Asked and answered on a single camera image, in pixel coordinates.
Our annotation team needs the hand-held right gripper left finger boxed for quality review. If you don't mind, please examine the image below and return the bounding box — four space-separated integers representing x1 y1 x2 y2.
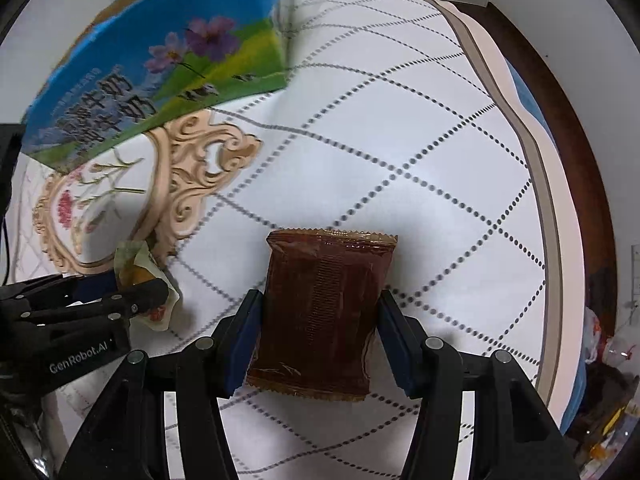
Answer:
59 289 265 480

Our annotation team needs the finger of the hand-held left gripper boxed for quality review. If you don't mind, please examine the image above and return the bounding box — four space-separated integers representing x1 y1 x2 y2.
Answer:
15 278 169 342
0 275 83 312

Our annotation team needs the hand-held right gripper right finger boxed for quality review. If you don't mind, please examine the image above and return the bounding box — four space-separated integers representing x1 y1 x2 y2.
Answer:
377 291 583 480

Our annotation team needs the packaged brown egg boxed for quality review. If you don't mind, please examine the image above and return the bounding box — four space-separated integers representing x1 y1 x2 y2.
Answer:
112 241 182 332

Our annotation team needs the brown snack packet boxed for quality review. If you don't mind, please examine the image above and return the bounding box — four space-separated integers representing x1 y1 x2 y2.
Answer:
246 228 398 402

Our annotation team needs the blue and green cardboard box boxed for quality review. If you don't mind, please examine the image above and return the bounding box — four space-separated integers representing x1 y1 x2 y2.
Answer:
20 0 293 173

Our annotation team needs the white quilted mattress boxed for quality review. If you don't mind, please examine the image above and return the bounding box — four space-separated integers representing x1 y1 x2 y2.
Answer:
10 0 586 480

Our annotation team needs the white plastic bag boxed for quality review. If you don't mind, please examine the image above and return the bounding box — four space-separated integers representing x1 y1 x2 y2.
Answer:
582 307 603 363

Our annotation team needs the dark brown bag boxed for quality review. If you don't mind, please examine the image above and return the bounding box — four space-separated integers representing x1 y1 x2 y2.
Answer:
567 365 633 461

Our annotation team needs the blue bed sheet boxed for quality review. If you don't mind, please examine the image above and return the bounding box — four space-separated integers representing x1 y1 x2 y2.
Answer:
502 55 588 433

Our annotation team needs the black cable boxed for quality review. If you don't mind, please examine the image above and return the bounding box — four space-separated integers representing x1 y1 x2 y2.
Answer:
0 210 12 286

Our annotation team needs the brown wooden bed frame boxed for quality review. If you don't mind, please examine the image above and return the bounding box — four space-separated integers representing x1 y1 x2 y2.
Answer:
452 2 617 411

